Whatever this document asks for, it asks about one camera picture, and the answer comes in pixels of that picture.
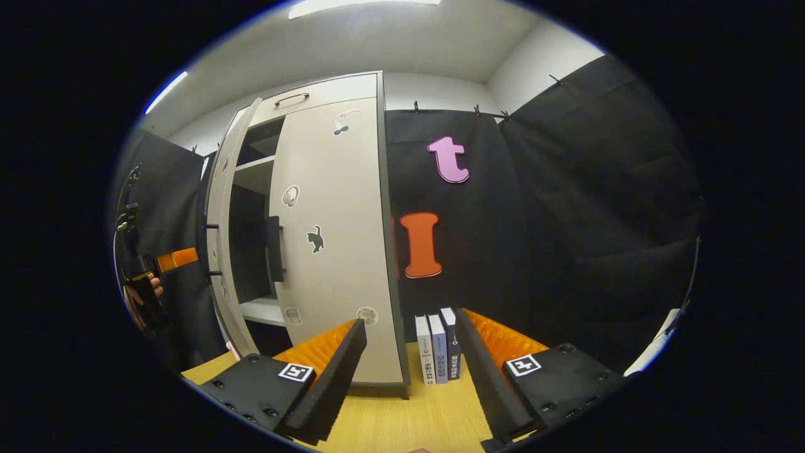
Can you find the white book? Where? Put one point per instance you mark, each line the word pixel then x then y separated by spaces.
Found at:
pixel 424 358

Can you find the white cabinet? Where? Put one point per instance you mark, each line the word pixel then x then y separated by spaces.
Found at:
pixel 251 165

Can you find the black backdrop cloth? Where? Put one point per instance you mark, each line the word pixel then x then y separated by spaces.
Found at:
pixel 566 189

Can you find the white cabinet drawer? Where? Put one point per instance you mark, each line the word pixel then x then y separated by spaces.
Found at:
pixel 339 91

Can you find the large ceiling light panel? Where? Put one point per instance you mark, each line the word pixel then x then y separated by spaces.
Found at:
pixel 358 7

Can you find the narrow ceiling light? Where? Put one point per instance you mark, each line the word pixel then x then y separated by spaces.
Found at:
pixel 165 93

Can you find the white cabinet door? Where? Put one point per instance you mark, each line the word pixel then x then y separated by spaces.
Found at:
pixel 233 321
pixel 339 189

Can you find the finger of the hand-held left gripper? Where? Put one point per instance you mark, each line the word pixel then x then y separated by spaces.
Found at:
pixel 179 259

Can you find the lavender book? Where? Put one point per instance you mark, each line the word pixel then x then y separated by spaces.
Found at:
pixel 438 355

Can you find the dark navy book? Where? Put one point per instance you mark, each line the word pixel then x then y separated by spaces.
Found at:
pixel 451 346

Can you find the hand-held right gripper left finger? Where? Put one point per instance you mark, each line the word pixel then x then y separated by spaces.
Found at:
pixel 336 380

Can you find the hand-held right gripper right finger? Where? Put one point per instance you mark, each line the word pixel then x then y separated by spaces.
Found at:
pixel 487 377

